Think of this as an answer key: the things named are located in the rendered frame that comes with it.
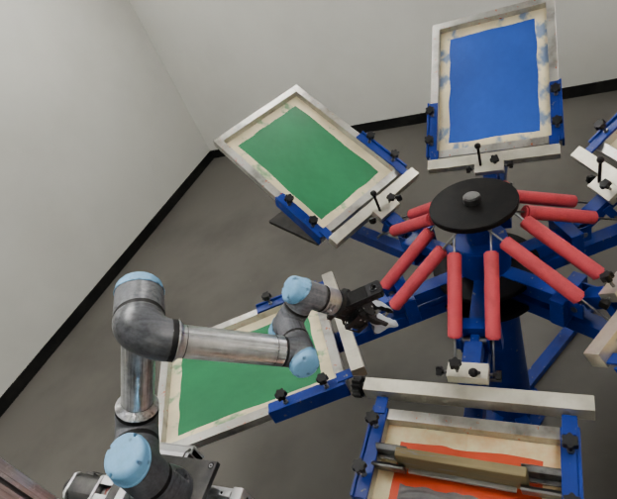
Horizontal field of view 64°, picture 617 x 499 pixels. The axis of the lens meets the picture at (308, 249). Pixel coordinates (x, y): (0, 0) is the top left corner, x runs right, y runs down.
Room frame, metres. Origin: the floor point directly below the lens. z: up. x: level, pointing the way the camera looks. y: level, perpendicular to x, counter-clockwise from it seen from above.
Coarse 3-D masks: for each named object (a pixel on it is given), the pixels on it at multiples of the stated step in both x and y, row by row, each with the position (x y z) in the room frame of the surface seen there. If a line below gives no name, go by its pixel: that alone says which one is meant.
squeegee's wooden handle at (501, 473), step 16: (400, 448) 0.81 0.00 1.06; (416, 464) 0.76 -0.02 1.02; (432, 464) 0.73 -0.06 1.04; (448, 464) 0.71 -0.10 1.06; (464, 464) 0.69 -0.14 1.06; (480, 464) 0.67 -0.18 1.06; (496, 464) 0.65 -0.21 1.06; (496, 480) 0.64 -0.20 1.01; (512, 480) 0.61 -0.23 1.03; (528, 480) 0.60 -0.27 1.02
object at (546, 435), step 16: (400, 416) 0.95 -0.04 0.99; (416, 416) 0.93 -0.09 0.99; (432, 416) 0.90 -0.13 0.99; (448, 416) 0.88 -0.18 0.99; (384, 432) 0.93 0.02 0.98; (464, 432) 0.82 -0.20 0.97; (480, 432) 0.80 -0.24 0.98; (496, 432) 0.77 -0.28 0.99; (512, 432) 0.75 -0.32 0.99; (528, 432) 0.73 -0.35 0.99; (544, 432) 0.71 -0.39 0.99; (368, 496) 0.76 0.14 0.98
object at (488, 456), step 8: (472, 456) 0.75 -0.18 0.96; (480, 456) 0.74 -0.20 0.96; (488, 456) 0.73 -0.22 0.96; (496, 456) 0.72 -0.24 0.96; (504, 456) 0.71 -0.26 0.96; (512, 456) 0.70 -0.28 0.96; (520, 456) 0.69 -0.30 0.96; (512, 464) 0.68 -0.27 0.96; (520, 464) 0.67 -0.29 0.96; (536, 464) 0.66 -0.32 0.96; (464, 488) 0.68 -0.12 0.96; (472, 488) 0.67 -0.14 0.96; (480, 488) 0.66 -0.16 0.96; (488, 488) 0.65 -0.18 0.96; (480, 496) 0.64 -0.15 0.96; (488, 496) 0.63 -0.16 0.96; (496, 496) 0.62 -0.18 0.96; (504, 496) 0.62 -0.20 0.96; (512, 496) 0.61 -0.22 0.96; (520, 496) 0.60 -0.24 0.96; (528, 496) 0.59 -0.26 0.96
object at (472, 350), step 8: (464, 344) 1.06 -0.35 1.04; (472, 344) 1.05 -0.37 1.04; (480, 344) 1.03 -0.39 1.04; (464, 352) 1.03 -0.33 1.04; (472, 352) 1.02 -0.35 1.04; (480, 352) 1.00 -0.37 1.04; (464, 360) 1.00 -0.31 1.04; (472, 360) 0.99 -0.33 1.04; (480, 360) 0.98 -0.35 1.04; (464, 384) 0.92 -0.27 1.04; (472, 384) 0.91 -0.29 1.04
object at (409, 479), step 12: (408, 444) 0.87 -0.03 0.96; (420, 444) 0.86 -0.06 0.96; (396, 480) 0.78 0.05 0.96; (408, 480) 0.77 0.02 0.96; (420, 480) 0.75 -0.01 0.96; (432, 480) 0.74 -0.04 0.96; (444, 480) 0.72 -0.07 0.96; (396, 492) 0.75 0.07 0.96; (444, 492) 0.69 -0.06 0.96; (456, 492) 0.68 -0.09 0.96
